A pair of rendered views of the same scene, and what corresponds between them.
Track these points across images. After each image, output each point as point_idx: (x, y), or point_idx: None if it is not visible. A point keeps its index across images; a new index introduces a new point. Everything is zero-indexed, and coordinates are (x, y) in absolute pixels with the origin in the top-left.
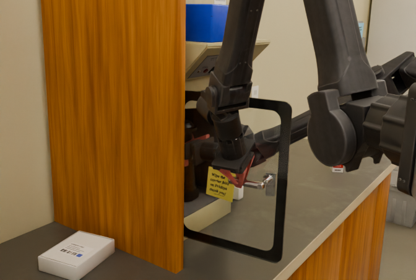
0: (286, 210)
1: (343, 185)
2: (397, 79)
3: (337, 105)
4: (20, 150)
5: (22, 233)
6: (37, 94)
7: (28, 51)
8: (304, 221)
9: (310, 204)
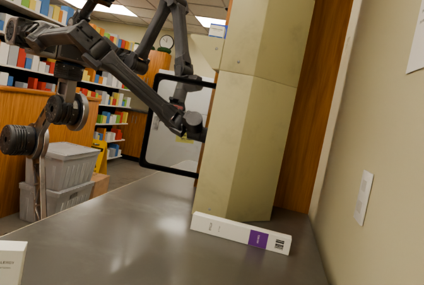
0: (134, 212)
1: (26, 251)
2: (83, 41)
3: (142, 60)
4: (325, 155)
5: (312, 212)
6: (335, 119)
7: (341, 89)
8: (115, 203)
9: (104, 218)
